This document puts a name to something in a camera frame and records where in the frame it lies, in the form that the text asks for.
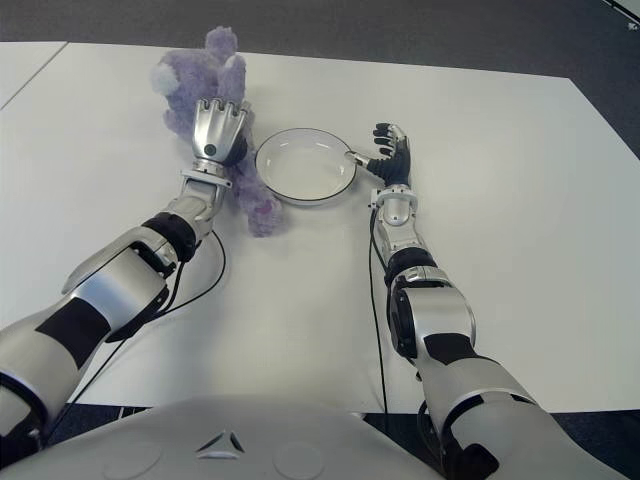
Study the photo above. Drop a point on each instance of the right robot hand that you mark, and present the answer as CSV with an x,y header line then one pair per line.
x,y
397,165

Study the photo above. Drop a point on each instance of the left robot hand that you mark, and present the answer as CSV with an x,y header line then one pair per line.
x,y
212,130

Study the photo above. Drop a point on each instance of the purple plush doll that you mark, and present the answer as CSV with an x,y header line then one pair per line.
x,y
200,75

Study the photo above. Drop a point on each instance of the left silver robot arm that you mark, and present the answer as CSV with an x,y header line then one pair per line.
x,y
115,280

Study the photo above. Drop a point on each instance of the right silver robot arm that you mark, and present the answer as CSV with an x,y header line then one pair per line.
x,y
440,310

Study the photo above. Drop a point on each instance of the white plate with black rim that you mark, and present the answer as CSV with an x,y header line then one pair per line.
x,y
305,167

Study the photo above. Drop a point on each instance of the white strip on floor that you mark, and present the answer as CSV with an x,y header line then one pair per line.
x,y
614,5

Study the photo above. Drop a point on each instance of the grey robot torso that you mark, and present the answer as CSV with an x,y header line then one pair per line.
x,y
280,440

